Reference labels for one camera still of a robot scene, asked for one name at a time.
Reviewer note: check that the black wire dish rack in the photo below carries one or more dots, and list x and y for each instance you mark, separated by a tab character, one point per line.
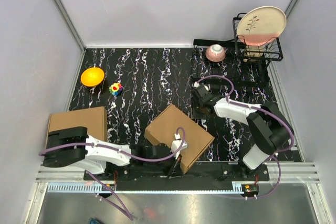
244	66

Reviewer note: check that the rainbow plush flower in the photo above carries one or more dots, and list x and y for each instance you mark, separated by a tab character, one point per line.
116	89

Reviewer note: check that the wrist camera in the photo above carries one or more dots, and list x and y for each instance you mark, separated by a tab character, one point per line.
178	145
197	85

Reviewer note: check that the cream pink plate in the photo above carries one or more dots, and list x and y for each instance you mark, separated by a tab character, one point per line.
261	25

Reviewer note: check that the orange bowl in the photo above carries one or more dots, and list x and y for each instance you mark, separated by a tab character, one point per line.
92	77

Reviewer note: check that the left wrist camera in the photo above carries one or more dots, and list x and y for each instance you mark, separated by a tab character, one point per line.
178	145

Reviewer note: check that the folded brown cardboard box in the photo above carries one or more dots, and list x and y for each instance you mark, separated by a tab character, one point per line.
94	119

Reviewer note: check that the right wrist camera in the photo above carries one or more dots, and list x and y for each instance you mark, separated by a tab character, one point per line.
197	85

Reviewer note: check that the pink patterned bowl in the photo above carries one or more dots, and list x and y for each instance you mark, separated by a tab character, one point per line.
215	53

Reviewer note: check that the brown cardboard box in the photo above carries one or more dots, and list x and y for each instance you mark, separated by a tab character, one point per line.
94	119
173	121

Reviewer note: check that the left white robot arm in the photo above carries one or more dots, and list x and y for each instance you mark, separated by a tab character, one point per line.
75	147

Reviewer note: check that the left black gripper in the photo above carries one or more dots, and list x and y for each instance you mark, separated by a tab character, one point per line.
175	170

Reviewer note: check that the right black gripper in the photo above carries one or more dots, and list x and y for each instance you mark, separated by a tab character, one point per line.
194	114

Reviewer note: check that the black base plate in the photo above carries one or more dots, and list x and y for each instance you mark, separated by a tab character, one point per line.
224	171

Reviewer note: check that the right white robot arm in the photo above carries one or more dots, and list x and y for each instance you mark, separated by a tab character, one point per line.
269	128

